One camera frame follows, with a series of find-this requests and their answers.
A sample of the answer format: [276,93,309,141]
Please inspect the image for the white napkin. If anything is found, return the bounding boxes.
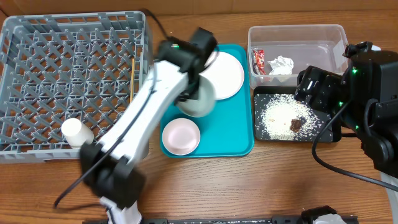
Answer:
[268,55,294,75]

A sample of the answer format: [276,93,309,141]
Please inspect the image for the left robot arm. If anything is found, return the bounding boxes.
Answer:
[79,38,218,223]

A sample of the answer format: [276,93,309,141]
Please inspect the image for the small pink saucer plate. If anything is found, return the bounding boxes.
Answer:
[162,118,201,156]

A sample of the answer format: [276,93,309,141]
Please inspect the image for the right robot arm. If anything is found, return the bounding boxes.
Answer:
[294,42,397,223]

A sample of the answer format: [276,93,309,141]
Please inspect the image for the teal plastic tray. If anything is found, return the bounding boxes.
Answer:
[160,44,254,158]

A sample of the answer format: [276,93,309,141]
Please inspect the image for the red snack wrapper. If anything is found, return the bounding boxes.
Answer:
[252,49,266,75]

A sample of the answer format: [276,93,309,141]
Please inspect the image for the brown food scrap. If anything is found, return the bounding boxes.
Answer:
[290,118,302,133]

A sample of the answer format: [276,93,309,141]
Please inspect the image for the white ceramic cup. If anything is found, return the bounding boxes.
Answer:
[61,118,94,149]

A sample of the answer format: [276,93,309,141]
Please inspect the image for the black rectangular tray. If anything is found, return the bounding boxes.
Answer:
[253,85,343,143]

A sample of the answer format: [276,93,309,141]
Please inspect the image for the wooden chopstick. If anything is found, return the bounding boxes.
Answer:
[129,57,135,103]

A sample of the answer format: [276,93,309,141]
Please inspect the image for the grey plastic dish rack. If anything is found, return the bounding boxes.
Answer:
[1,11,152,164]

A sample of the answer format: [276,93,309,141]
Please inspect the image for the clear plastic waste bin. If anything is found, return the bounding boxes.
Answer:
[247,24,348,89]

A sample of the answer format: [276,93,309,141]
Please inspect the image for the white rice grains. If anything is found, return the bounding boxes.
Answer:
[254,94,329,141]

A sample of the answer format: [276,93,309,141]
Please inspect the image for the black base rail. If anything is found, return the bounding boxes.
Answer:
[82,205,360,224]

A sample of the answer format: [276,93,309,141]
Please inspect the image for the large white round plate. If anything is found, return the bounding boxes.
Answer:
[201,52,244,100]

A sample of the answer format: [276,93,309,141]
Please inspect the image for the grey-green ceramic bowl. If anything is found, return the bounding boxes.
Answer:
[176,75,216,118]

